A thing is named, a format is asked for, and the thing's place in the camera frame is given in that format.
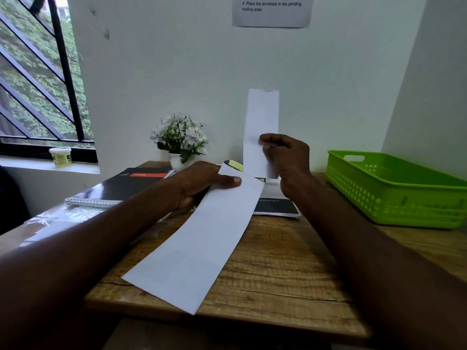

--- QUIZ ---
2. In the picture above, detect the person's right hand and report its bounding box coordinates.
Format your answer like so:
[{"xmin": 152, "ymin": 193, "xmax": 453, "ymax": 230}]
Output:
[{"xmin": 259, "ymin": 133, "xmax": 311, "ymax": 200}]

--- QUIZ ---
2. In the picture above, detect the person's left hand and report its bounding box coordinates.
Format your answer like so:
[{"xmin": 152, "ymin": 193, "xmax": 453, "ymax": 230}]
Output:
[{"xmin": 167, "ymin": 160, "xmax": 243, "ymax": 212}]

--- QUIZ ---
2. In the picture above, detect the printed sheet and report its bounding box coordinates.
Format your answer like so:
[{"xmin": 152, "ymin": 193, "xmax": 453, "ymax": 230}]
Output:
[
  {"xmin": 243, "ymin": 88, "xmax": 281, "ymax": 179},
  {"xmin": 251, "ymin": 176, "xmax": 302, "ymax": 219}
]

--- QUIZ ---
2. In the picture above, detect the white envelope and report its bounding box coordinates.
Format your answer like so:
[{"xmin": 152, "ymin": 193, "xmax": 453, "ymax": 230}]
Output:
[{"xmin": 121, "ymin": 163, "xmax": 265, "ymax": 315}]

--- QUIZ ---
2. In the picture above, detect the green plastic basket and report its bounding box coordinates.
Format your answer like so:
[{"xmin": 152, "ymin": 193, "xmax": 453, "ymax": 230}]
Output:
[{"xmin": 325, "ymin": 150, "xmax": 467, "ymax": 230}]

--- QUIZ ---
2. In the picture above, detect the clear plastic sleeve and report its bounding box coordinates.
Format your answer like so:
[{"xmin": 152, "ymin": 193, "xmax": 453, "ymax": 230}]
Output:
[{"xmin": 20, "ymin": 204, "xmax": 172, "ymax": 248}]

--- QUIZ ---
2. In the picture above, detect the person's right forearm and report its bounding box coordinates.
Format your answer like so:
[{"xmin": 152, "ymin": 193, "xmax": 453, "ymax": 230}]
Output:
[{"xmin": 288, "ymin": 175, "xmax": 467, "ymax": 350}]

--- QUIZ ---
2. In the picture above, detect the person's left forearm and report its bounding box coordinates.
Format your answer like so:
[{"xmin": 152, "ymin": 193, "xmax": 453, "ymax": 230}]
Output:
[{"xmin": 0, "ymin": 178, "xmax": 183, "ymax": 350}]

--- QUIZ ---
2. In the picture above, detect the white flower plant in pot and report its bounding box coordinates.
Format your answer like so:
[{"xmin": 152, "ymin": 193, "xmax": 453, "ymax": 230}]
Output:
[{"xmin": 149, "ymin": 112, "xmax": 210, "ymax": 171}]

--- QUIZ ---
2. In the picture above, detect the black spiral notebook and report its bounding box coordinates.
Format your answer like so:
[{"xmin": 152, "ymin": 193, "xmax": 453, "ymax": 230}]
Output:
[{"xmin": 65, "ymin": 167, "xmax": 175, "ymax": 209}]

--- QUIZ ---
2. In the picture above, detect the small cream jar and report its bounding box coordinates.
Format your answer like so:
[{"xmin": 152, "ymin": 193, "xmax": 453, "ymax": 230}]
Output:
[{"xmin": 49, "ymin": 146, "xmax": 72, "ymax": 168}]

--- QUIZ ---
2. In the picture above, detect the paper notice sheet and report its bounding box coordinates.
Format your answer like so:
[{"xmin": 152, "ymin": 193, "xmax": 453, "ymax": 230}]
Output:
[{"xmin": 232, "ymin": 0, "xmax": 315, "ymax": 29}]

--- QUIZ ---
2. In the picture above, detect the white window sill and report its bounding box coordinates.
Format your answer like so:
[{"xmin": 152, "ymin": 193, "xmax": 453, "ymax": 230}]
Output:
[{"xmin": 0, "ymin": 155, "xmax": 101, "ymax": 175}]

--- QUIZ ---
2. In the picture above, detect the black window grille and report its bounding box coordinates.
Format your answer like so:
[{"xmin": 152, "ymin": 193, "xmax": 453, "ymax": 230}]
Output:
[{"xmin": 0, "ymin": 0, "xmax": 98, "ymax": 163}]

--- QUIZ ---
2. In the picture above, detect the black backpack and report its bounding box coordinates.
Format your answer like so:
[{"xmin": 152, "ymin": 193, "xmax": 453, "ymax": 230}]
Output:
[{"xmin": 0, "ymin": 165, "xmax": 32, "ymax": 236}]

